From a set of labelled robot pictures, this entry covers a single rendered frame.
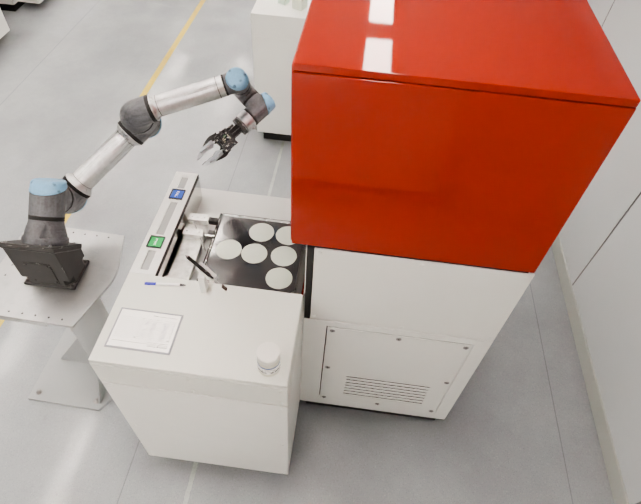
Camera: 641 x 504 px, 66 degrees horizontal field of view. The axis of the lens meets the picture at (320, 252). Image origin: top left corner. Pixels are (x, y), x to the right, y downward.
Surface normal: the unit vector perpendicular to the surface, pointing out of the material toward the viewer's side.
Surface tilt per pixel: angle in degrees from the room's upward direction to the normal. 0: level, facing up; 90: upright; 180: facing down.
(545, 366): 0
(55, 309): 0
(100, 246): 0
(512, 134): 90
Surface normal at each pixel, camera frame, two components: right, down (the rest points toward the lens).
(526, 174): -0.12, 0.75
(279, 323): 0.05, -0.65
